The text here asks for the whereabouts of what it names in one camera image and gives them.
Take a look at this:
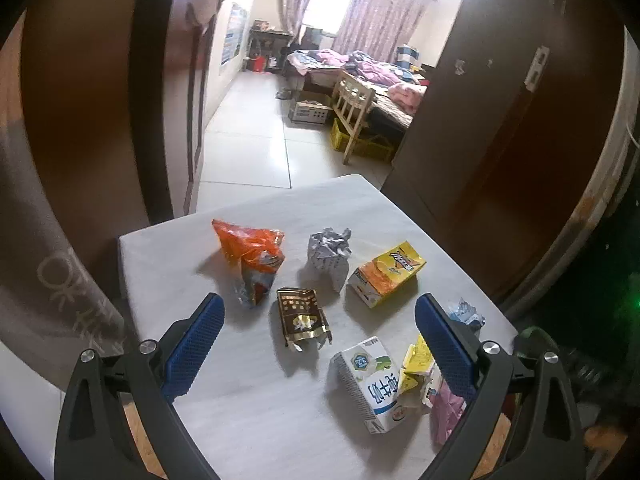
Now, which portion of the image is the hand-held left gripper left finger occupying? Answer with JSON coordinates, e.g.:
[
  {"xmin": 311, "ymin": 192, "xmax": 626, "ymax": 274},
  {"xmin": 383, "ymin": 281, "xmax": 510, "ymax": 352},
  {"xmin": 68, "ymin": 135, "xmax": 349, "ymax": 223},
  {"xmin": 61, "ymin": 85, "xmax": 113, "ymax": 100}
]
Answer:
[{"xmin": 55, "ymin": 292, "xmax": 226, "ymax": 480}]

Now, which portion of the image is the pink blanket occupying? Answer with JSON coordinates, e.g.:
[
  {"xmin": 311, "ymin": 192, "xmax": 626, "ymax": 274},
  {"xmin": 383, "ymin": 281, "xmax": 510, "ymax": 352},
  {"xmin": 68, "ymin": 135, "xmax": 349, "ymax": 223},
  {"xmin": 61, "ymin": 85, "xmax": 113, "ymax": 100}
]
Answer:
[{"xmin": 295, "ymin": 49, "xmax": 401, "ymax": 86}]

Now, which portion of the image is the dark desk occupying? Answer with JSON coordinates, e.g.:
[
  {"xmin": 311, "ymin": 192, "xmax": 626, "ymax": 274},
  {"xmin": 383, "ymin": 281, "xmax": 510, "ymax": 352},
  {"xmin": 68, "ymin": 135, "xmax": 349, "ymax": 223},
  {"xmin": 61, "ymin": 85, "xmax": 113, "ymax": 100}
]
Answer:
[{"xmin": 248, "ymin": 27, "xmax": 293, "ymax": 73}]

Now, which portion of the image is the gold brown paper box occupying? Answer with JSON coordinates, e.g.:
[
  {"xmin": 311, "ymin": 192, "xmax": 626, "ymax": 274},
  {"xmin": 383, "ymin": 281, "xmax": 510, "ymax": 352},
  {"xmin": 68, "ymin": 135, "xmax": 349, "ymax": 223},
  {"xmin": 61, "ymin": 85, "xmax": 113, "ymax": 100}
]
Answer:
[{"xmin": 276, "ymin": 287, "xmax": 333, "ymax": 353}]

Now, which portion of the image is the wooden chair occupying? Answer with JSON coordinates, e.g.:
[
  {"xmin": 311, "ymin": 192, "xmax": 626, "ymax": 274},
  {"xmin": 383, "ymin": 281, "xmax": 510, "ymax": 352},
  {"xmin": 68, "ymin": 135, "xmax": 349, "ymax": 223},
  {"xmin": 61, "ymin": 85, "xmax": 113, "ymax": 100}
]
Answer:
[{"xmin": 332, "ymin": 70, "xmax": 377, "ymax": 165}]

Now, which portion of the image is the cardboard box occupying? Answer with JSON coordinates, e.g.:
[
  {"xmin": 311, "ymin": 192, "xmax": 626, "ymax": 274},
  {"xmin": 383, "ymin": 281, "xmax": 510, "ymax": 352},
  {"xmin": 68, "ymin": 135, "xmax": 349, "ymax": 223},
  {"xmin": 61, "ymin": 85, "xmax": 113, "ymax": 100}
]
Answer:
[{"xmin": 290, "ymin": 92, "xmax": 333, "ymax": 125}]

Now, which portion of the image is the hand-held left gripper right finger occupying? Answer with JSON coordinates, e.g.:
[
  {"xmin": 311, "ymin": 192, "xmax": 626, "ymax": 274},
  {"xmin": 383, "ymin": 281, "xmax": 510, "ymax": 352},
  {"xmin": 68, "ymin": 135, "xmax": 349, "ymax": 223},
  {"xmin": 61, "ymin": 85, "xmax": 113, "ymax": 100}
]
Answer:
[{"xmin": 414, "ymin": 293, "xmax": 586, "ymax": 480}]

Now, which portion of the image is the yellow tea carton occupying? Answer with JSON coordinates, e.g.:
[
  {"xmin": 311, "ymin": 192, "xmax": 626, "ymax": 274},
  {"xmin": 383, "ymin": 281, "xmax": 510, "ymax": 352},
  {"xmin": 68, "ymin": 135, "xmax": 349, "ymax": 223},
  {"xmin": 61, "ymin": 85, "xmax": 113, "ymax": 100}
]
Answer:
[{"xmin": 346, "ymin": 241, "xmax": 427, "ymax": 308}]

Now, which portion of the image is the grey printed cloth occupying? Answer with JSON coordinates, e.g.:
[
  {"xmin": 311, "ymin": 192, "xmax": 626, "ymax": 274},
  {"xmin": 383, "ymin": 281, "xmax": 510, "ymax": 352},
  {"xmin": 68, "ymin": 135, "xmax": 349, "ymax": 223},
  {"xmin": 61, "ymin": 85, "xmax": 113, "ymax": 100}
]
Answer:
[{"xmin": 0, "ymin": 120, "xmax": 126, "ymax": 391}]

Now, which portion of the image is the orange snack wrapper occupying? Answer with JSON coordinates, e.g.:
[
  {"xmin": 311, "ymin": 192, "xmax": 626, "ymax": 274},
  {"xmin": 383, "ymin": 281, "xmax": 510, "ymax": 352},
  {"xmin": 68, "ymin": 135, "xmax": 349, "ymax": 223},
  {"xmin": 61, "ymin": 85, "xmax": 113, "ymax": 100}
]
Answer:
[{"xmin": 211, "ymin": 219, "xmax": 286, "ymax": 307}]

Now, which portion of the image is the white milk carton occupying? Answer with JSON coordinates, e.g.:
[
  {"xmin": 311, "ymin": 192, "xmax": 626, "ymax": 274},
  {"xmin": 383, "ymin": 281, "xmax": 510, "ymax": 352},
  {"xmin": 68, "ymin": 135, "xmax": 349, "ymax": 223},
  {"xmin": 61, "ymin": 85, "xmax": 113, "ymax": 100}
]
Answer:
[{"xmin": 330, "ymin": 337, "xmax": 416, "ymax": 435}]

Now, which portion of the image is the yellow crushed carton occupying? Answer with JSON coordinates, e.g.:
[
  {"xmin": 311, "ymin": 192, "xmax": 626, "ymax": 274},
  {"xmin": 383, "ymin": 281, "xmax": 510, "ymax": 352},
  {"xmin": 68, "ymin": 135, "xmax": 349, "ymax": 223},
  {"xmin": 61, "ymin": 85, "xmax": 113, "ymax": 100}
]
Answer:
[{"xmin": 399, "ymin": 334, "xmax": 441, "ymax": 413}]

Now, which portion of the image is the wall poster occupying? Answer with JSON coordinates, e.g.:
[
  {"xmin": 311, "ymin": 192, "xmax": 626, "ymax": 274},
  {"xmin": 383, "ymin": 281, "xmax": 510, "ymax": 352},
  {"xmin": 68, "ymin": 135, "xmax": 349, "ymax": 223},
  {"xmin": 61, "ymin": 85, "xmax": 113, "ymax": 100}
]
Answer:
[{"xmin": 220, "ymin": 2, "xmax": 249, "ymax": 68}]

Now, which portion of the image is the dark brown wardrobe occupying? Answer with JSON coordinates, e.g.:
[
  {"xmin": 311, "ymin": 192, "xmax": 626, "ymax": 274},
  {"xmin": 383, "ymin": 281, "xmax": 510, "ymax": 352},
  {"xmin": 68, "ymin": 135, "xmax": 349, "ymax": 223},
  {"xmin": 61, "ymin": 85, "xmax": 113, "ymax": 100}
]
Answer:
[{"xmin": 380, "ymin": 0, "xmax": 626, "ymax": 311}]

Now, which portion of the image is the blue white crumpled wrapper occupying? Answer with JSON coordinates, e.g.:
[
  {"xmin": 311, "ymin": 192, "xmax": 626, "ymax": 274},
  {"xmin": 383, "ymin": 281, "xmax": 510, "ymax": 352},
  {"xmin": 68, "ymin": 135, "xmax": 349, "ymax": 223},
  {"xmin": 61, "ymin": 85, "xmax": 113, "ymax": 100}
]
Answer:
[{"xmin": 446, "ymin": 297, "xmax": 486, "ymax": 333}]

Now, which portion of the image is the silver foil wrapper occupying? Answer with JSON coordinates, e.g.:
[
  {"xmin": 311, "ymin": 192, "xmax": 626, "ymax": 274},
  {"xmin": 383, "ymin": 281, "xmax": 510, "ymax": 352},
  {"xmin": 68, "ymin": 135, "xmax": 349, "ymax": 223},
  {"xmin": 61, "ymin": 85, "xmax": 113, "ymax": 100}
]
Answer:
[{"xmin": 305, "ymin": 227, "xmax": 352, "ymax": 293}]

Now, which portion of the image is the pink plastic bag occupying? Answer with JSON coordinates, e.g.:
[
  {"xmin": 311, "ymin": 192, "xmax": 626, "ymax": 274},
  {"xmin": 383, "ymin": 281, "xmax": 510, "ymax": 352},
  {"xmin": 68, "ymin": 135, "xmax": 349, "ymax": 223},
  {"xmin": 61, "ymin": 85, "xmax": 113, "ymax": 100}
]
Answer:
[{"xmin": 430, "ymin": 385, "xmax": 468, "ymax": 446}]

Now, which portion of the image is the brown wooden door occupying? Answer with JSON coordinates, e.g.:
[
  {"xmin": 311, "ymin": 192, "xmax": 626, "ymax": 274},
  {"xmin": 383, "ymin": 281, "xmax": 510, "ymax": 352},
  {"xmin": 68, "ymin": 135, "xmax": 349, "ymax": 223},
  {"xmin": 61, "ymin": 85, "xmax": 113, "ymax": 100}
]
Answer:
[{"xmin": 130, "ymin": 0, "xmax": 223, "ymax": 226}]

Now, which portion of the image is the bed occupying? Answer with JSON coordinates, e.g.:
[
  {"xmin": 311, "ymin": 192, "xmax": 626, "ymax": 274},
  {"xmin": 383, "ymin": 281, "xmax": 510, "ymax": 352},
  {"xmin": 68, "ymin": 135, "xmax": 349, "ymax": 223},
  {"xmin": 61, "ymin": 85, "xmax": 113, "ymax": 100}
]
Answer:
[{"xmin": 287, "ymin": 47, "xmax": 428, "ymax": 146}]

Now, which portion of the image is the yellow plastic crate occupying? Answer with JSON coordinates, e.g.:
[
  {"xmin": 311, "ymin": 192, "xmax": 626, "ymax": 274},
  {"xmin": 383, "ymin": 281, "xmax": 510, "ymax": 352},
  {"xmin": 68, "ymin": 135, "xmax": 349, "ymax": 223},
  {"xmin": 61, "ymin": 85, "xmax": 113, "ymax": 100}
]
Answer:
[{"xmin": 330, "ymin": 119, "xmax": 398, "ymax": 163}]

